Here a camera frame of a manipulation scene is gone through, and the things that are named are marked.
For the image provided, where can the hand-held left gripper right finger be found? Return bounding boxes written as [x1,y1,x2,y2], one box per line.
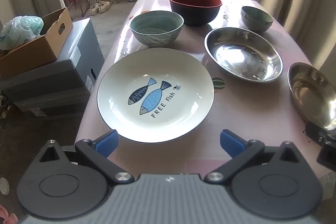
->
[204,130,300,185]

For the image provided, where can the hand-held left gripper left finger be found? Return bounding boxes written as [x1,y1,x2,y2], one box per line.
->
[39,130,134,186]

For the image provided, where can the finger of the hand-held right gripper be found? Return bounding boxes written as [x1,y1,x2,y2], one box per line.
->
[304,121,336,172]

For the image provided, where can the steel bowl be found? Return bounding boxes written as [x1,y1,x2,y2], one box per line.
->
[287,62,336,131]

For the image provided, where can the white fish print plate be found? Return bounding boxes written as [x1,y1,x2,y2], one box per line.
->
[97,48,215,143]

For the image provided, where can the stainless steel plate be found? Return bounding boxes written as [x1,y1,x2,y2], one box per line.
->
[204,27,284,83]

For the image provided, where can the large green ceramic bowl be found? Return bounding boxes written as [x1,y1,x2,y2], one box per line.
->
[129,10,185,47]

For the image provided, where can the small green patterned bowl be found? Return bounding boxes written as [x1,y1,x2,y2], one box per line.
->
[241,6,274,32]

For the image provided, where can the red and black bowl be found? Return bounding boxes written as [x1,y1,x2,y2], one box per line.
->
[168,0,223,27]

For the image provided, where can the dark grey carton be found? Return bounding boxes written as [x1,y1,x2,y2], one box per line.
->
[0,59,91,121]

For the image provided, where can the light grey carton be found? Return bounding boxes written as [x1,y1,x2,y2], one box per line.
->
[52,17,105,89]

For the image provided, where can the white round lid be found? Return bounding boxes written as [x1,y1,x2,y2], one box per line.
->
[0,177,9,195]

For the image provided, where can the brown cardboard box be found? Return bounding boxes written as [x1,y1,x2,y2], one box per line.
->
[0,7,74,80]

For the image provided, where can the pink slipper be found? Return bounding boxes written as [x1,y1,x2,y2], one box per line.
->
[0,204,19,224]

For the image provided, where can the pale green plastic bag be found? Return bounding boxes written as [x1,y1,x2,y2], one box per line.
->
[0,15,45,51]

